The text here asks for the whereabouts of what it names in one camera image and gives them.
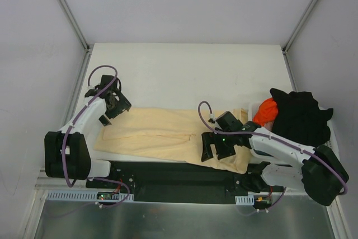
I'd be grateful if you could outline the white laundry basket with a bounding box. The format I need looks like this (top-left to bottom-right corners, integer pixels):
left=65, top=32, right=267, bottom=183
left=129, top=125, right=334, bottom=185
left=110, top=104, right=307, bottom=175
left=247, top=102, right=340, bottom=165

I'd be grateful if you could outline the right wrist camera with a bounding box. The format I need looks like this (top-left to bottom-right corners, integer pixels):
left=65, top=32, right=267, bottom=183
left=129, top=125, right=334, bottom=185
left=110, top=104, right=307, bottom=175
left=208, top=114, right=216, bottom=124

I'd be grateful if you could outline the left aluminium frame post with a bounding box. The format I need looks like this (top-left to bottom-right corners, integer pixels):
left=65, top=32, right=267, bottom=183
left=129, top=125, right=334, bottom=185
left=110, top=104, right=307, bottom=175
left=57, top=0, right=92, bottom=53

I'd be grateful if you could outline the cream yellow t shirt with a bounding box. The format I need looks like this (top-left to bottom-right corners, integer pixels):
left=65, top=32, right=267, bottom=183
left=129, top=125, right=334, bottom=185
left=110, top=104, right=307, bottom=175
left=94, top=108, right=252, bottom=174

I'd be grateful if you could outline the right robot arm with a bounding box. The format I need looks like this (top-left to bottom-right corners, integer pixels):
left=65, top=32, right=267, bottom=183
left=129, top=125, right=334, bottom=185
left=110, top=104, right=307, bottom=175
left=202, top=111, right=349, bottom=206

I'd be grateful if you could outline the white cable duct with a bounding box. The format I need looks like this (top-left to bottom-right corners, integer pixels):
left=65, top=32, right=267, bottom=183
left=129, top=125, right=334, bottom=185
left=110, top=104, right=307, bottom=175
left=47, top=190, right=134, bottom=203
left=235, top=195, right=255, bottom=206

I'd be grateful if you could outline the right white cable duct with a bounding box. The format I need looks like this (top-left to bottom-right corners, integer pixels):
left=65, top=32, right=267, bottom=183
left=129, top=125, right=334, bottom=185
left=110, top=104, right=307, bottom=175
left=235, top=195, right=255, bottom=206

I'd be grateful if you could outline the right aluminium frame post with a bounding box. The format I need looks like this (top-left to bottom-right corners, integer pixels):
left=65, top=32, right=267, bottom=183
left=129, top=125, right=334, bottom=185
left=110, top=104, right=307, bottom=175
left=282, top=0, right=320, bottom=55

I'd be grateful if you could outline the left white cable duct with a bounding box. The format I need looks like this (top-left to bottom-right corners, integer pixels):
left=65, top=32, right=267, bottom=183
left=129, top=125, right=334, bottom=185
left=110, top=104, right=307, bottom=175
left=47, top=190, right=134, bottom=203

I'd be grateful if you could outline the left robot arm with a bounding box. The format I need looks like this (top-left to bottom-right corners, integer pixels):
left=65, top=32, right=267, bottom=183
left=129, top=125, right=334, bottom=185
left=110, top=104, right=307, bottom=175
left=44, top=75, right=131, bottom=188

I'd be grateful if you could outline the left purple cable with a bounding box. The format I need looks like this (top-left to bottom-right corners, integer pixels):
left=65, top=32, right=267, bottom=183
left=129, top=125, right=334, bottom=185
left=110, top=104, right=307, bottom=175
left=62, top=64, right=131, bottom=209

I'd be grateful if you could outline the aluminium frame post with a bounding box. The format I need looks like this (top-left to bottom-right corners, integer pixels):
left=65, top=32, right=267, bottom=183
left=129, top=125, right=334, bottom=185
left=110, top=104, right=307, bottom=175
left=282, top=0, right=320, bottom=55
left=57, top=0, right=92, bottom=53

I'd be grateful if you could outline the orange t shirt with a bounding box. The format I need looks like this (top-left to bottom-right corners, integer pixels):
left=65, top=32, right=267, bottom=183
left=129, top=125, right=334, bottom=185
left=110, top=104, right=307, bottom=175
left=252, top=97, right=279, bottom=126

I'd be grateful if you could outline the black t shirt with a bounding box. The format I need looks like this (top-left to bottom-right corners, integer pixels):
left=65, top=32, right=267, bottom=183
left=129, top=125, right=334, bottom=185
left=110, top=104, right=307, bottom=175
left=270, top=88, right=334, bottom=147

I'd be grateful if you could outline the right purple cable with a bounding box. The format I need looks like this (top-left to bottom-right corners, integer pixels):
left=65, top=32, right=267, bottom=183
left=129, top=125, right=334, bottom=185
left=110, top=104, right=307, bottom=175
left=197, top=100, right=349, bottom=214

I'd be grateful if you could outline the pink garment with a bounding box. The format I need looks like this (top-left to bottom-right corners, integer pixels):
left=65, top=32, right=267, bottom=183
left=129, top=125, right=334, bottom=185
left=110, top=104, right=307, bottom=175
left=263, top=121, right=274, bottom=132

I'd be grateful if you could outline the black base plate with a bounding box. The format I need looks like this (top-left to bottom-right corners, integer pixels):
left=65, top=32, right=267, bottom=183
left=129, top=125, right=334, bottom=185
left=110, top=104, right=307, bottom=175
left=86, top=161, right=283, bottom=204

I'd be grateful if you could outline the purple cable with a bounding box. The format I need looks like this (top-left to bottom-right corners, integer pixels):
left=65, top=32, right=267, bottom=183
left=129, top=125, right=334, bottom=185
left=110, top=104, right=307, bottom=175
left=197, top=100, right=349, bottom=214
left=62, top=64, right=131, bottom=209

